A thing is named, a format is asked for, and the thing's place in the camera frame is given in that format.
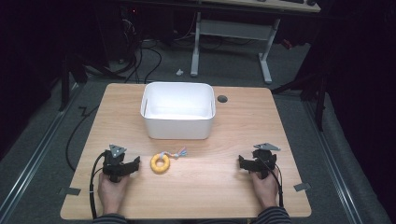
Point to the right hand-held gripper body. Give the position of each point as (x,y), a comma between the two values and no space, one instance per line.
(264,161)

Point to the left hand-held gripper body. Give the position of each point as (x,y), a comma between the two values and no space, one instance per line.
(114,163)

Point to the person's right hand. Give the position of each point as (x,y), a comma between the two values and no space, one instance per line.
(265,190)

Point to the person's left hand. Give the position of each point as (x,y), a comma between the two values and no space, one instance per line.
(111,193)

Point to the grey tape piece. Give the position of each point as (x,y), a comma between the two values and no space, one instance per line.
(71,191)
(302,187)

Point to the white plastic bin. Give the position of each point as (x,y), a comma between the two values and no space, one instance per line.
(177,124)

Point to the grey round table grommet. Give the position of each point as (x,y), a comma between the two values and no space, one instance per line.
(222,99)

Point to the black metal stand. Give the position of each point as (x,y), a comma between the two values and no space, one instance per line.
(319,99)
(65,81)

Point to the small white floor object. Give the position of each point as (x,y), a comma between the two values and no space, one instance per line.
(179,72)

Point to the dark computer tower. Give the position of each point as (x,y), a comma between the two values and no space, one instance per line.
(123,31)

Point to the white-framed desk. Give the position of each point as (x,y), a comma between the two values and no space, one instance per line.
(232,29)

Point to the metal floor rail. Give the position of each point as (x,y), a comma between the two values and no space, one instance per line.
(34,155)
(330,155)

